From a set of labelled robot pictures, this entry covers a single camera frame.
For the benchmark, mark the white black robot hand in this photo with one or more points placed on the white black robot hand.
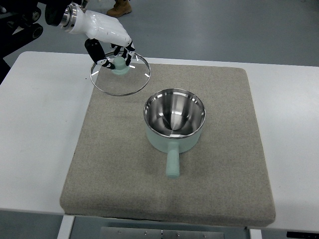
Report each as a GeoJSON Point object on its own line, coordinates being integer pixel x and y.
{"type": "Point", "coordinates": [98, 28]}

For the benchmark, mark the glass lid with green knob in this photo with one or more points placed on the glass lid with green knob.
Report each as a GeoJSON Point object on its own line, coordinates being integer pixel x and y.
{"type": "Point", "coordinates": [124, 80]}

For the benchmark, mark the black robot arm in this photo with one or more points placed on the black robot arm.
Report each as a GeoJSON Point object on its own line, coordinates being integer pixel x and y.
{"type": "Point", "coordinates": [19, 27]}

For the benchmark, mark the passer-by legs and shoes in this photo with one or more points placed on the passer-by legs and shoes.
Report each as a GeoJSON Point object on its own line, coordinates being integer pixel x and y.
{"type": "Point", "coordinates": [120, 8]}

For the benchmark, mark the mint green saucepan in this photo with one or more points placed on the mint green saucepan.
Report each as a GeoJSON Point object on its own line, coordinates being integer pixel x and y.
{"type": "Point", "coordinates": [174, 121]}

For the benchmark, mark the beige felt mat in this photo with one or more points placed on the beige felt mat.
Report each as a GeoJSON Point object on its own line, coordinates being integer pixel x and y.
{"type": "Point", "coordinates": [115, 172]}

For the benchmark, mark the black label plate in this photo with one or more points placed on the black label plate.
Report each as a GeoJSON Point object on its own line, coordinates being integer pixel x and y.
{"type": "Point", "coordinates": [302, 235]}

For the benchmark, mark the grey metal base plate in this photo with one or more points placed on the grey metal base plate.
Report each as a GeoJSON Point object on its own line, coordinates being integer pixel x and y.
{"type": "Point", "coordinates": [132, 233]}

